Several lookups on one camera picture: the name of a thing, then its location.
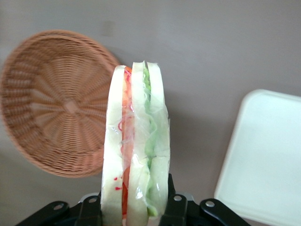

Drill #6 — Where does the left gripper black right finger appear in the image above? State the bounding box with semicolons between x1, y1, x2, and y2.
158;173;189;226

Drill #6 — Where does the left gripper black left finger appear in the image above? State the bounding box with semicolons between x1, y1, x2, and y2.
77;193;104;226

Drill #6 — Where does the triangle sandwich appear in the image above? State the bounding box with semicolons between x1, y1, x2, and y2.
100;60;171;226

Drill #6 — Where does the cream plastic tray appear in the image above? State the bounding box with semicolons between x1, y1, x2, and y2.
214;89;301;226

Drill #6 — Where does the shallow brown wicker basket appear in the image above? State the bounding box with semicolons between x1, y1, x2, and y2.
0;29;123;178

